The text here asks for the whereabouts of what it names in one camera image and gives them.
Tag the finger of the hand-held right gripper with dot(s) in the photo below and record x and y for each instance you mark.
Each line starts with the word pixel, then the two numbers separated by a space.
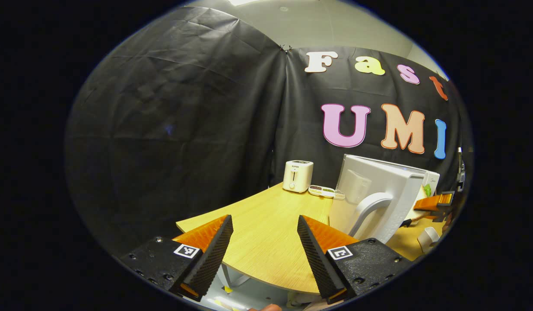
pixel 435 203

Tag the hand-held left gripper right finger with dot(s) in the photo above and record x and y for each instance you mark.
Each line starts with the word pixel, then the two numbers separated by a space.
pixel 318 259

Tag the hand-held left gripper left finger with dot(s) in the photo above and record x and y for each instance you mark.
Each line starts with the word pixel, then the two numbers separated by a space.
pixel 212 259

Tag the white microwave oven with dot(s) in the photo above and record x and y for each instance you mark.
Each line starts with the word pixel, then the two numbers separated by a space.
pixel 391 181

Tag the small black object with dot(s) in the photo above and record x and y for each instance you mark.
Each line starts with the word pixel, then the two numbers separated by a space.
pixel 407 223

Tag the small white square cup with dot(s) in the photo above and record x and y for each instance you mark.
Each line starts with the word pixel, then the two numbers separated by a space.
pixel 428 239

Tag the white seasoning tray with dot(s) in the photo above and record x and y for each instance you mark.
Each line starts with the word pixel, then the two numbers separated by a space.
pixel 325 191

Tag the white toaster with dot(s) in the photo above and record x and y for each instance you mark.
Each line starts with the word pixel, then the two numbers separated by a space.
pixel 297 177

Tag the black backdrop cloth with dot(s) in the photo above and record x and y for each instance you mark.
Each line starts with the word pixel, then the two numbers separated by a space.
pixel 163 129

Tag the ceiling light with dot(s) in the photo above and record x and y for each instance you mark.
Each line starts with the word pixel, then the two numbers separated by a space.
pixel 242 1

